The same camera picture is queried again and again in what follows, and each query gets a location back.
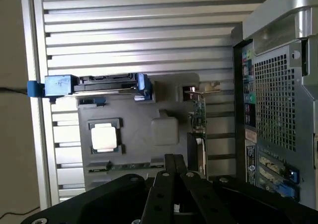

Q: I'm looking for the green RAM stick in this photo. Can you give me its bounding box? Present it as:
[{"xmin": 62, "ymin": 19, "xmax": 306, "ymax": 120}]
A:
[{"xmin": 108, "ymin": 162, "xmax": 165, "ymax": 170}]

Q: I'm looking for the silver CPU chip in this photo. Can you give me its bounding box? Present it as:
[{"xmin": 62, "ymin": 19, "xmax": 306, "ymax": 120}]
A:
[{"xmin": 90, "ymin": 123, "xmax": 118, "ymax": 153}]

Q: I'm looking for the green graphics card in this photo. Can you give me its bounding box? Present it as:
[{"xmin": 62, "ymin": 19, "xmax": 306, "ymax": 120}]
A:
[{"xmin": 184, "ymin": 89, "xmax": 208, "ymax": 178}]

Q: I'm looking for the grey plastic parts rack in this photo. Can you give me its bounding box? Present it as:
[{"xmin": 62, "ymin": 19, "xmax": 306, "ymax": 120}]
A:
[{"xmin": 76, "ymin": 72, "xmax": 208, "ymax": 192}]

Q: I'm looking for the hard disk with blue carrier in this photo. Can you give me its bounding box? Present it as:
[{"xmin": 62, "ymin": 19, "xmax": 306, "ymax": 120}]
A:
[{"xmin": 44, "ymin": 73, "xmax": 155, "ymax": 103}]

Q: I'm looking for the silver grey PC case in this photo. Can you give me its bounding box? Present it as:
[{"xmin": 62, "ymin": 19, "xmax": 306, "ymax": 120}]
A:
[{"xmin": 231, "ymin": 0, "xmax": 318, "ymax": 210}]

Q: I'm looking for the blue plastic clamp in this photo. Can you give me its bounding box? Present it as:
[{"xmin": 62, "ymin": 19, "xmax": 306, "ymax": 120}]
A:
[{"xmin": 26, "ymin": 80, "xmax": 46, "ymax": 98}]

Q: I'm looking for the thin black cable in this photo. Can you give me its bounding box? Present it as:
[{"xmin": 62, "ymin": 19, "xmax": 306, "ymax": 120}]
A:
[
  {"xmin": 0, "ymin": 86, "xmax": 28, "ymax": 95},
  {"xmin": 0, "ymin": 206, "xmax": 41, "ymax": 218}
]

